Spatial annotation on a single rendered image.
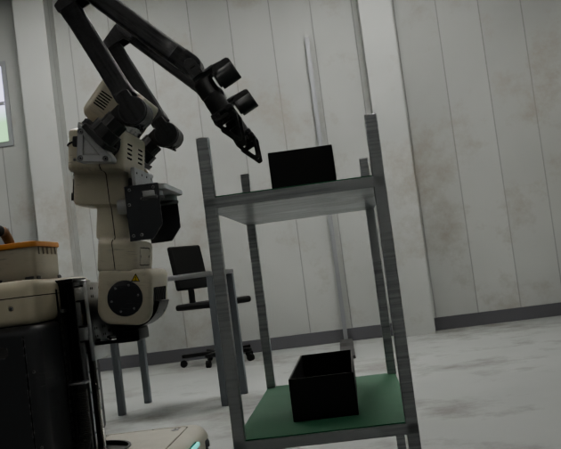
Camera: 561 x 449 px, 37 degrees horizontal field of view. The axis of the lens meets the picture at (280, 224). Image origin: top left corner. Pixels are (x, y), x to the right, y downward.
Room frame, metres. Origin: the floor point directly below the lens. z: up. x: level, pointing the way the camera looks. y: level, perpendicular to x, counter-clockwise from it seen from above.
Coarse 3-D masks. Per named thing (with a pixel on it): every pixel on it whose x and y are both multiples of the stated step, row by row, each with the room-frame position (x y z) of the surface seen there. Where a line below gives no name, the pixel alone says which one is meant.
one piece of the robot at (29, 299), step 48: (0, 288) 2.30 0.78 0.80; (48, 288) 2.41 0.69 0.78; (0, 336) 2.30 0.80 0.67; (48, 336) 2.37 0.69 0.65; (0, 384) 2.30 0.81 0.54; (48, 384) 2.33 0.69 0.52; (96, 384) 2.55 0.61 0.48; (0, 432) 2.30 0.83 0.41; (48, 432) 2.31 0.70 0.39; (96, 432) 2.57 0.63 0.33
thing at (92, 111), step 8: (96, 88) 2.46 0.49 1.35; (104, 88) 2.44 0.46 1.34; (96, 96) 2.44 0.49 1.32; (104, 96) 2.45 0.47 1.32; (112, 96) 2.44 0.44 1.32; (136, 96) 2.45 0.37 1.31; (88, 104) 2.45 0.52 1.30; (96, 104) 2.45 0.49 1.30; (104, 104) 2.44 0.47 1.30; (112, 104) 2.44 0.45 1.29; (152, 104) 2.55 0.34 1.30; (88, 112) 2.45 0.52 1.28; (96, 112) 2.44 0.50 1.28; (104, 112) 2.44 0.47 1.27; (128, 128) 2.49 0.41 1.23; (144, 128) 2.62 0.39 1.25; (136, 136) 2.60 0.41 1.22
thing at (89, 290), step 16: (80, 288) 2.50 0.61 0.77; (96, 288) 2.56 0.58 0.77; (160, 288) 2.57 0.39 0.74; (96, 304) 2.55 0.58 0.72; (160, 304) 2.50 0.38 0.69; (96, 320) 2.53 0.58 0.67; (80, 336) 2.50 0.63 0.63; (96, 336) 2.51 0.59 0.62; (112, 336) 2.69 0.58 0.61; (128, 336) 2.48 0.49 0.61; (144, 336) 2.55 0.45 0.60; (96, 352) 2.49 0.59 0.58
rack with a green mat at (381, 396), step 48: (288, 192) 2.05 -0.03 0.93; (336, 192) 2.06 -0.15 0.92; (384, 192) 2.03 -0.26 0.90; (384, 240) 2.03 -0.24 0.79; (384, 288) 2.90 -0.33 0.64; (384, 336) 2.90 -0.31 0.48; (384, 384) 2.67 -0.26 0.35; (240, 432) 2.06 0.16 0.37; (288, 432) 2.09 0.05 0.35; (336, 432) 2.04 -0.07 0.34; (384, 432) 2.04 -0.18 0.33
